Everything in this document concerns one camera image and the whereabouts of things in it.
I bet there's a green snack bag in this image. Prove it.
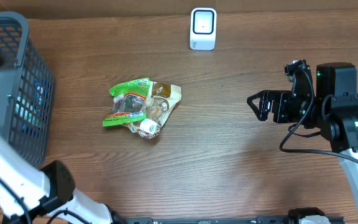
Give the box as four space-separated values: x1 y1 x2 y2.
103 78 151 127

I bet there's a beige nut snack bag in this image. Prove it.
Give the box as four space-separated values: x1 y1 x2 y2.
123 81 181 139

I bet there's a blue Oreo cookie pack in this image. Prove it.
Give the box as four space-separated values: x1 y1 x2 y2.
19 78 50 139

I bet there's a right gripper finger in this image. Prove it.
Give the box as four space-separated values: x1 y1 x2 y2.
252 105 272 121
247 90 274 108

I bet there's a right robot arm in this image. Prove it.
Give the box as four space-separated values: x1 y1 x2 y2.
247 60 358 212

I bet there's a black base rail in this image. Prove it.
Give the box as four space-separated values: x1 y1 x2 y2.
124 207 345 224

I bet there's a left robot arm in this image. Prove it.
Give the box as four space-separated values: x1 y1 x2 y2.
0 136 125 223

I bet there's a light blue snack packet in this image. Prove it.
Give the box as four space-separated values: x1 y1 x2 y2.
15 95 32 119

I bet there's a grey plastic shopping basket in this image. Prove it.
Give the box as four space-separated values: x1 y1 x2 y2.
0 11 55 167

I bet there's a white barcode scanner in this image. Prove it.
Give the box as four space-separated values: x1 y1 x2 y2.
190 7 217 51

